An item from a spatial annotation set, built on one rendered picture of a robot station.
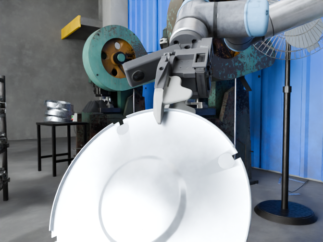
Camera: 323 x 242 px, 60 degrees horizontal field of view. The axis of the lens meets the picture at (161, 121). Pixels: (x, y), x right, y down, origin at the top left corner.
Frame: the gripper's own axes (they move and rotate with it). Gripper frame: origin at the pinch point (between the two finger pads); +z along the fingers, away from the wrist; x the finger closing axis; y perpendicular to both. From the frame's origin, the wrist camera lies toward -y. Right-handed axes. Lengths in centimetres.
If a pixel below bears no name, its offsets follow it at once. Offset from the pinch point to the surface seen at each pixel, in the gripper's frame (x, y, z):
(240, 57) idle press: 106, 10, -163
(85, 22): 206, -290, -447
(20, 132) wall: 363, -454, -285
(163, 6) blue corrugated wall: 174, -115, -412
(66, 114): 158, -169, -150
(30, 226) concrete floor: 115, -108, -17
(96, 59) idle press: 143, -155, -226
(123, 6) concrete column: 201, -218, -486
